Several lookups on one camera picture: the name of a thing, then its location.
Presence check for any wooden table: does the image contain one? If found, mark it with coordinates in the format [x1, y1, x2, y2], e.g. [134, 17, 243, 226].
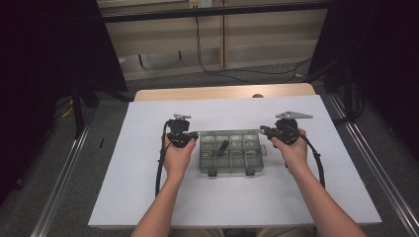
[133, 82, 316, 103]

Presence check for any white wall outlet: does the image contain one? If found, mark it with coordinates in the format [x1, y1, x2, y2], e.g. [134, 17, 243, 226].
[189, 0, 213, 9]

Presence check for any clear grey compartment storage box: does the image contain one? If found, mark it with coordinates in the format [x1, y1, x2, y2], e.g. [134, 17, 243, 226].
[197, 128, 267, 178]

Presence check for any black horizontal beam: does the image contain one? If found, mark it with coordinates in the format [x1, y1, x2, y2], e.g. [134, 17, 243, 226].
[101, 1, 330, 24]

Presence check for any long black floor cable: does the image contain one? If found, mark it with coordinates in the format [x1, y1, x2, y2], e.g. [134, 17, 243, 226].
[195, 16, 312, 84]

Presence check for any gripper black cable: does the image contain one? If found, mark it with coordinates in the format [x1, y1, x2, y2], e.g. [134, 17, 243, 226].
[154, 119, 173, 198]
[297, 131, 327, 190]

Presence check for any person's right hand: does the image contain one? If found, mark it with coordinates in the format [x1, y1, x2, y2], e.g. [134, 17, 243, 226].
[270, 128, 312, 179]

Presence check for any person's left hand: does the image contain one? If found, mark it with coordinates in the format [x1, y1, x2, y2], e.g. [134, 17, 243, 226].
[162, 132, 198, 181]

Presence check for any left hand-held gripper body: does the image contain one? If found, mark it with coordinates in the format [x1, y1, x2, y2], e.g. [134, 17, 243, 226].
[166, 113, 193, 148]

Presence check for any metal floor rail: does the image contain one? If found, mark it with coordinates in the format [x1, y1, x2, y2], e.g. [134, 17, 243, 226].
[329, 94, 419, 237]
[31, 124, 93, 237]

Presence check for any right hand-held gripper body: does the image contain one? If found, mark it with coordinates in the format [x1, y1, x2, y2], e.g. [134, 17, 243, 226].
[272, 111, 314, 146]

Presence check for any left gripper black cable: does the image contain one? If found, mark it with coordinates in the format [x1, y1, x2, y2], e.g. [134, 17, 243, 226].
[154, 119, 173, 198]

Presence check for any small black rectangular bar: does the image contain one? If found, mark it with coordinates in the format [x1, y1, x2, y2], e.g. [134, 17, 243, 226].
[217, 140, 230, 156]

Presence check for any beige wall cabinet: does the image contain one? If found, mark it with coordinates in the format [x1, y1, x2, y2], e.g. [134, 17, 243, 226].
[98, 0, 329, 82]

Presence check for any black curtain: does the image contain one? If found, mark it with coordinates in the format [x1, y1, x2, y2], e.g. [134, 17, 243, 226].
[308, 0, 419, 161]
[0, 0, 129, 201]

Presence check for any black stand with cables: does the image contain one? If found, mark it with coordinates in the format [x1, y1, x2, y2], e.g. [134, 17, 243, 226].
[324, 58, 366, 123]

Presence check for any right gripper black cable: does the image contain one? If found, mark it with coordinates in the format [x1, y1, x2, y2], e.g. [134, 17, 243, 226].
[297, 131, 327, 190]

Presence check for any black metal stand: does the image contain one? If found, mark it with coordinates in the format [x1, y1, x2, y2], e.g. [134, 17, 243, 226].
[70, 78, 101, 140]

